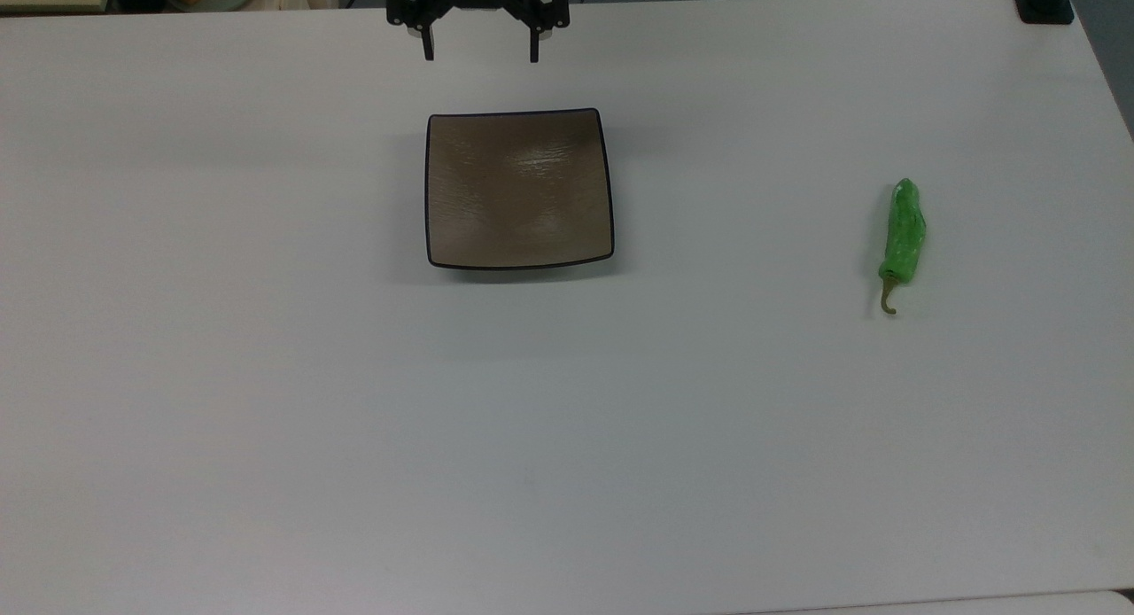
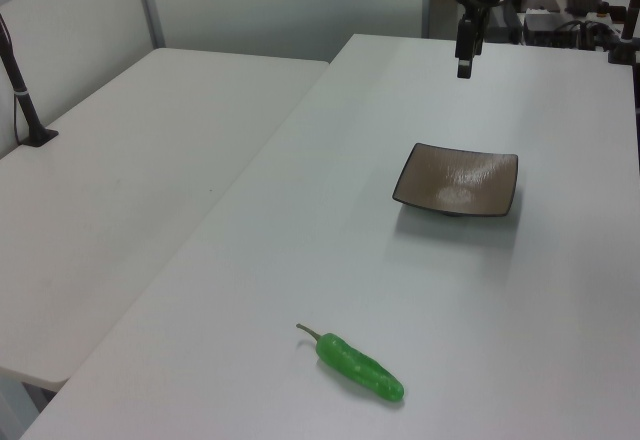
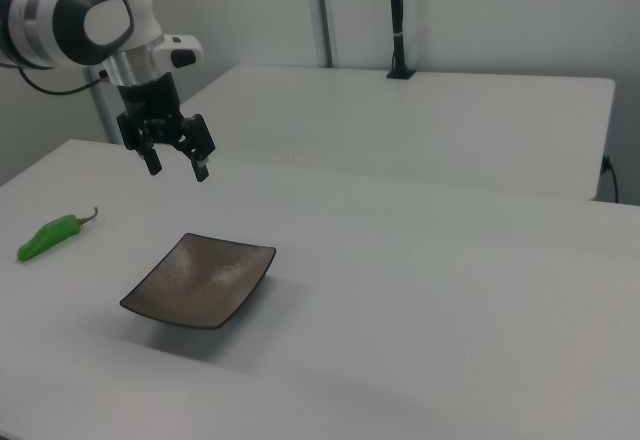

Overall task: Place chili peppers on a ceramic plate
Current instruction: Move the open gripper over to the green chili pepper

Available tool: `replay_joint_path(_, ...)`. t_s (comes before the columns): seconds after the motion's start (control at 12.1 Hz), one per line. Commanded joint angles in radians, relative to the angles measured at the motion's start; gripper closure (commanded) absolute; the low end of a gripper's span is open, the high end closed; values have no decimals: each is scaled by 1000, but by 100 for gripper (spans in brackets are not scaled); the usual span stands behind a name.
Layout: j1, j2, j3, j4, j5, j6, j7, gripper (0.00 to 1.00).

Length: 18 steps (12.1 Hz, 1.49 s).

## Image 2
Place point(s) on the black electronics box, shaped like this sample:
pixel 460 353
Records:
pixel 542 27

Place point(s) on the square brown ceramic plate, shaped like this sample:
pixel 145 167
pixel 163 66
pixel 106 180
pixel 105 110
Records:
pixel 450 180

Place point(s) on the green chili pepper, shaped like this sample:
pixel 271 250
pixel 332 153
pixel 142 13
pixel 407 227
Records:
pixel 360 365

